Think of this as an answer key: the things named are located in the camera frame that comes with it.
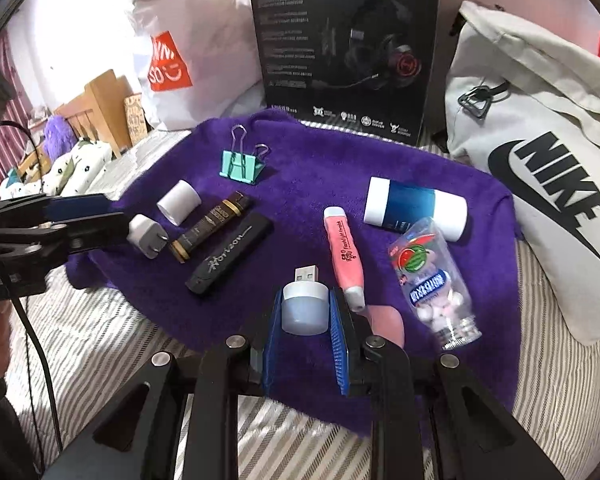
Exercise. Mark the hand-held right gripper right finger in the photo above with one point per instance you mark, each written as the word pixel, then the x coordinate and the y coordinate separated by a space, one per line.
pixel 340 345

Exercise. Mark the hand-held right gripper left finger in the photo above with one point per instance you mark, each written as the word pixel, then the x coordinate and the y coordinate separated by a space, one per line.
pixel 272 345

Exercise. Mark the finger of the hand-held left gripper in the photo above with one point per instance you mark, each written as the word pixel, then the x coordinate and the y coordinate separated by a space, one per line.
pixel 100 232
pixel 80 206

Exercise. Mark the white charger plug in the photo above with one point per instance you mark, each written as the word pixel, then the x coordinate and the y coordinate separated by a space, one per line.
pixel 145 235

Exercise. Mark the white usb night light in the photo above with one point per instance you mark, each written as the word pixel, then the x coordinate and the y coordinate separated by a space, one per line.
pixel 305 310

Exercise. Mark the white cylindrical cap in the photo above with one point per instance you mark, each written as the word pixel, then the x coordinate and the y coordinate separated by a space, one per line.
pixel 179 202

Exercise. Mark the pink highlighter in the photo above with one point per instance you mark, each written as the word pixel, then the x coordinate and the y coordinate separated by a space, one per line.
pixel 345 255

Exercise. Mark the black tube with script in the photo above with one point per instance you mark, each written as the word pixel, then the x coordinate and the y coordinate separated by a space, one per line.
pixel 230 255

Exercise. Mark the black and gold tube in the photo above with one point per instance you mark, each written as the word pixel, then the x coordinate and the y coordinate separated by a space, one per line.
pixel 205 227

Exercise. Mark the clear candy bottle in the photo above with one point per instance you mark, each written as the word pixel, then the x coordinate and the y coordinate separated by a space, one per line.
pixel 430 285

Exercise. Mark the white patterned pillow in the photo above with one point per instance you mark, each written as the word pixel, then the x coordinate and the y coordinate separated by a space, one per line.
pixel 80 165

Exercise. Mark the pink rounded object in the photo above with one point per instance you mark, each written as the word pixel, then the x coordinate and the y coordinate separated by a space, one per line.
pixel 387 322

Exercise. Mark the purple plush toy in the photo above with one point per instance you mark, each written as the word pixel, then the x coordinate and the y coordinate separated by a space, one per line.
pixel 57 135

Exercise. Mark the striped bed sheet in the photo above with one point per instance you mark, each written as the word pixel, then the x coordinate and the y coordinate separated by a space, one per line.
pixel 105 320

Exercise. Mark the wooden furniture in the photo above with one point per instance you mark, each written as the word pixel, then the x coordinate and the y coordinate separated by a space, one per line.
pixel 100 105

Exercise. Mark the brown printed card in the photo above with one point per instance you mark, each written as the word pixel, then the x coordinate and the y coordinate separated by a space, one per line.
pixel 135 115

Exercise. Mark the red striped curtain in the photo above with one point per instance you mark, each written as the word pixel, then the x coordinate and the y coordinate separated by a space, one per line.
pixel 15 110

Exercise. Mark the purple towel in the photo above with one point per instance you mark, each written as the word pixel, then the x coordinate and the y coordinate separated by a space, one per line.
pixel 290 195

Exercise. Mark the teal binder clip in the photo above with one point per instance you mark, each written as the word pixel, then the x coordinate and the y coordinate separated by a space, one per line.
pixel 240 167

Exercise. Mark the blue and white bottle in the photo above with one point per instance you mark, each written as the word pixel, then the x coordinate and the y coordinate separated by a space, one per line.
pixel 410 205

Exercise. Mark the white shopping bag orange logo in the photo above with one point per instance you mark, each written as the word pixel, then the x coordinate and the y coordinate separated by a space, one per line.
pixel 205 35

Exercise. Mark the black headset box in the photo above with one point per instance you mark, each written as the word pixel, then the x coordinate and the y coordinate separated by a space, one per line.
pixel 340 35

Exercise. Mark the grey bag black logo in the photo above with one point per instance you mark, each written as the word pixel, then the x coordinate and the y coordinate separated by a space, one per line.
pixel 555 110

